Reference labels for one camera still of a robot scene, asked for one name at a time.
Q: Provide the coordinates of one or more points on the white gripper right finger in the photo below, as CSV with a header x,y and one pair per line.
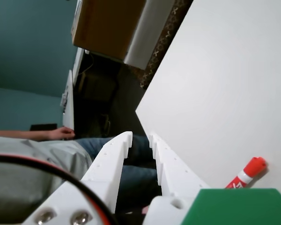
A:
x,y
175,171

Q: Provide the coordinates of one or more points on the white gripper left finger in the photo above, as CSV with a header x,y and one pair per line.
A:
x,y
107,164

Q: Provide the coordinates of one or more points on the red dry erase marker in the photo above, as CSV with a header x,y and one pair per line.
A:
x,y
247,173

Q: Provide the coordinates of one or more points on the person's hand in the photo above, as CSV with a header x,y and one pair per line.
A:
x,y
62,134

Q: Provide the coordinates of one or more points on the person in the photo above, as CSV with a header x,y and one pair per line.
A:
x,y
49,150

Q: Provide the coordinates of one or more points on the white furniture panel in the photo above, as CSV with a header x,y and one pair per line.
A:
x,y
69,105

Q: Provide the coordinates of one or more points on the black flat device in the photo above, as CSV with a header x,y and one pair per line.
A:
x,y
43,127

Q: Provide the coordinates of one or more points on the brown patterned mat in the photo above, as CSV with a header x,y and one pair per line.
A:
x,y
164,44

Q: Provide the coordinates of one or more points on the white foam block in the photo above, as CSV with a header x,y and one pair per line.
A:
x,y
145,42

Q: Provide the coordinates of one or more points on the brown cardboard box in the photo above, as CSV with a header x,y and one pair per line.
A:
x,y
103,25

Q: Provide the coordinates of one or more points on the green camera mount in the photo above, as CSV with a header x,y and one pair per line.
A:
x,y
231,208

